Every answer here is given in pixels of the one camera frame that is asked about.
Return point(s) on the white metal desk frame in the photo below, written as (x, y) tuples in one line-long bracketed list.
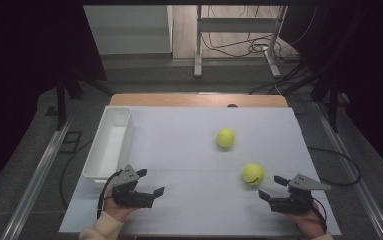
[(235, 25)]

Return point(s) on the black metal stand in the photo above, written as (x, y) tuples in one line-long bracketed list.
[(334, 110), (60, 106)]

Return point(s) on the black floor socket frame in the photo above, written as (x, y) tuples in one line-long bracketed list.
[(70, 142)]

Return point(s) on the white board table cover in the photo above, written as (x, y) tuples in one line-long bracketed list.
[(185, 186)]

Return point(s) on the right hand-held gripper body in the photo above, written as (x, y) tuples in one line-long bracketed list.
[(295, 201)]

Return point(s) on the person's left hand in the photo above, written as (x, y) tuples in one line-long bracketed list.
[(115, 211)]

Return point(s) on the aluminium floor rail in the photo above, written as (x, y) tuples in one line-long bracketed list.
[(35, 186), (362, 193)]

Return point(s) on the yellow tennis ball black mark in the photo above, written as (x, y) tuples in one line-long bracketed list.
[(253, 173)]

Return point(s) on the person's right hand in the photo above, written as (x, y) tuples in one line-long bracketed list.
[(307, 223)]

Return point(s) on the plain yellow tennis ball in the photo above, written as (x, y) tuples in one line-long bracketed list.
[(225, 138)]

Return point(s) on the white plastic bin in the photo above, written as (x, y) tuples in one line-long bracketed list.
[(112, 143)]

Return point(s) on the white cabinet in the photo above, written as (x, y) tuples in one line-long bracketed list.
[(129, 30)]

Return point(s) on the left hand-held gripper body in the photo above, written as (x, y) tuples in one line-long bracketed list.
[(127, 195)]

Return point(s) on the dark round table grommet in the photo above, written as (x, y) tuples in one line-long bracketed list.
[(232, 105)]

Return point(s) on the dark curtain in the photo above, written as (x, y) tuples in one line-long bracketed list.
[(19, 66), (372, 83)]

